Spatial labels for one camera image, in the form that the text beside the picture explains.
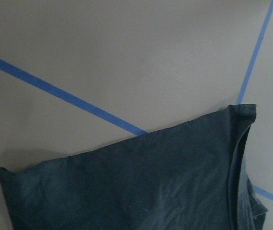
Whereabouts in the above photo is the black graphic t-shirt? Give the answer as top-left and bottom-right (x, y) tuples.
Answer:
(0, 104), (267, 230)

